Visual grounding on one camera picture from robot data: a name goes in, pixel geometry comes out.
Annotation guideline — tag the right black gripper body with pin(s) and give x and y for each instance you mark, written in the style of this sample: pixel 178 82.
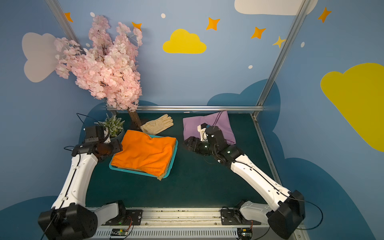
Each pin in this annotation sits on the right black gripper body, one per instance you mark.
pixel 194 144

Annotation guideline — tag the teal plastic basket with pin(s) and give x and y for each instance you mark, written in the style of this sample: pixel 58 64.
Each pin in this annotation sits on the teal plastic basket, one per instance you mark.
pixel 111 167

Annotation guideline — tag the purple pants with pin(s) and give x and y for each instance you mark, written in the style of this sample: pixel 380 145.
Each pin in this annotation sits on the purple pants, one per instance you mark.
pixel 220 119

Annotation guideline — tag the orange pants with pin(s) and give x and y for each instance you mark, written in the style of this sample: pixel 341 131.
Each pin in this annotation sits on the orange pants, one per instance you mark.
pixel 143 152

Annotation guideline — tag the beige pants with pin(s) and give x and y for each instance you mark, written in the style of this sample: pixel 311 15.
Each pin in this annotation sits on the beige pants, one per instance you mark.
pixel 168 169

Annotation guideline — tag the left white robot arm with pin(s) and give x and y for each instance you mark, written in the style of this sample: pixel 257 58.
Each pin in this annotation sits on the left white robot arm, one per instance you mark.
pixel 69 218

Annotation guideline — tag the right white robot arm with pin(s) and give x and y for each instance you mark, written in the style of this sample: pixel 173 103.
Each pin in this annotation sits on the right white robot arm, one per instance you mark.
pixel 284 210

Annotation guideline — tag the small potted green plant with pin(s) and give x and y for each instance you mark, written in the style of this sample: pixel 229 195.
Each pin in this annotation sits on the small potted green plant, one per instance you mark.
pixel 114 126

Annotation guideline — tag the beige work glove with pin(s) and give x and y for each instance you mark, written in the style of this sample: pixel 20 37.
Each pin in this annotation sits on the beige work glove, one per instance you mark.
pixel 157 126

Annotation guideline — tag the pink blossom artificial tree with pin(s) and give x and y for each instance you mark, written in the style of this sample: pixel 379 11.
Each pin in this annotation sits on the pink blossom artificial tree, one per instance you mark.
pixel 108 69

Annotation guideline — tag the right green circuit board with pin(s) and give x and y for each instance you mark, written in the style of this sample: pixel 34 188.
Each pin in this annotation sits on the right green circuit board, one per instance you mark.
pixel 244 234

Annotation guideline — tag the green circuit board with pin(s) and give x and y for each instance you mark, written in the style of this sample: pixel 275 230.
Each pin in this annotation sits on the green circuit board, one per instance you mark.
pixel 244 234
pixel 119 233

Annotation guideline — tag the left green circuit board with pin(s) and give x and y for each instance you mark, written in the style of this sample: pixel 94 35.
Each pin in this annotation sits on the left green circuit board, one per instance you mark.
pixel 119 233

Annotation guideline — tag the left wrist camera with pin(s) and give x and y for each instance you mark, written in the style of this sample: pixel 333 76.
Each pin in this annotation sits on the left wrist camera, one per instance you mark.
pixel 94 134

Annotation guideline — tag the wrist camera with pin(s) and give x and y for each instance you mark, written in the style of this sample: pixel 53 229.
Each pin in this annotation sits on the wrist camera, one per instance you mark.
pixel 94 134
pixel 214 132

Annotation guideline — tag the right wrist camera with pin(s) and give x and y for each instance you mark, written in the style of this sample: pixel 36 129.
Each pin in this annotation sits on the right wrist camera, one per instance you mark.
pixel 214 132

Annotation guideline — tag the aluminium back rail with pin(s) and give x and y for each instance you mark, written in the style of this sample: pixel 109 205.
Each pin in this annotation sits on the aluminium back rail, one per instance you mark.
pixel 202 108

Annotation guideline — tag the aluminium rail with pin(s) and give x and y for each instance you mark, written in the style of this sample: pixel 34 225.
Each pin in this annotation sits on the aluminium rail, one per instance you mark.
pixel 202 108
pixel 189 224

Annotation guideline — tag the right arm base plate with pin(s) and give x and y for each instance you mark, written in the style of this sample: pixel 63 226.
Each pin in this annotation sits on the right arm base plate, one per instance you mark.
pixel 232 217

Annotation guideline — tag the aluminium front rail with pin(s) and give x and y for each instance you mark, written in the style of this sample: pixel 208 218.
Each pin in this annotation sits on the aluminium front rail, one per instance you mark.
pixel 189 224

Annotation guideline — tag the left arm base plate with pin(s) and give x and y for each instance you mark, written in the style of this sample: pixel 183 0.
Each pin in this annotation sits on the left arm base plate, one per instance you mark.
pixel 130 218

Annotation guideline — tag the aluminium frame post left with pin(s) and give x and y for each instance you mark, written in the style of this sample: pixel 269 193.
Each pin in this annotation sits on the aluminium frame post left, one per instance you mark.
pixel 61 18

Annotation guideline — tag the aluminium frame post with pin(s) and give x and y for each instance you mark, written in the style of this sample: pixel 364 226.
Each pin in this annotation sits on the aluminium frame post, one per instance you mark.
pixel 61 18
pixel 303 11

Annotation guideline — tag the aluminium frame post right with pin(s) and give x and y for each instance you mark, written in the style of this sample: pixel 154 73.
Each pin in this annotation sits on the aluminium frame post right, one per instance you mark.
pixel 303 11

